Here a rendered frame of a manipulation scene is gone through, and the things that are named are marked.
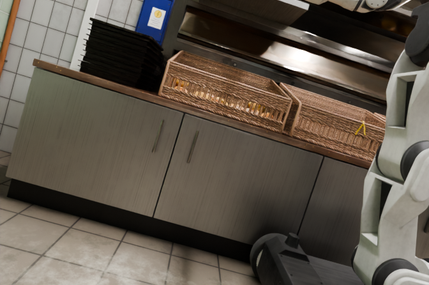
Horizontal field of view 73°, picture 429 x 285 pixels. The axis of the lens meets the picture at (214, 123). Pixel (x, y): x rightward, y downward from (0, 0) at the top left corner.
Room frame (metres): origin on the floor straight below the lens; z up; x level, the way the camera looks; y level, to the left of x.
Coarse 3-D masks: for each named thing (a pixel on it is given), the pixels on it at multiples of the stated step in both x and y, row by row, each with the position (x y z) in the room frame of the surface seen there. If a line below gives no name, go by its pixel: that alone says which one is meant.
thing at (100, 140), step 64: (64, 128) 1.12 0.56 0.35; (128, 128) 1.14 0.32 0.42; (192, 128) 1.15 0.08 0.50; (256, 128) 1.17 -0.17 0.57; (64, 192) 1.13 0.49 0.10; (128, 192) 1.14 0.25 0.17; (192, 192) 1.16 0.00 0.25; (256, 192) 1.18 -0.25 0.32; (320, 192) 1.20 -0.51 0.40; (320, 256) 1.20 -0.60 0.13
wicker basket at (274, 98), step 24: (168, 72) 1.19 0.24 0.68; (192, 72) 1.20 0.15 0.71; (216, 72) 1.65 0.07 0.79; (240, 72) 1.68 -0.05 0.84; (168, 96) 1.19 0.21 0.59; (192, 96) 1.20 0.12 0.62; (216, 96) 1.21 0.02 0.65; (240, 96) 1.22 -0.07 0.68; (264, 96) 1.23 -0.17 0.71; (288, 96) 1.29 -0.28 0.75; (240, 120) 1.22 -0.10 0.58; (264, 120) 1.23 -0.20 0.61
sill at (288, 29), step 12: (192, 0) 1.68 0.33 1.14; (204, 0) 1.69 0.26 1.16; (228, 12) 1.70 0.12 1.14; (240, 12) 1.70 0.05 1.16; (264, 24) 1.71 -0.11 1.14; (276, 24) 1.72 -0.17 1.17; (300, 36) 1.73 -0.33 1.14; (312, 36) 1.73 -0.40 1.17; (336, 48) 1.75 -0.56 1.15; (348, 48) 1.75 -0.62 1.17; (372, 60) 1.76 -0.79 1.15; (384, 60) 1.77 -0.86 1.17
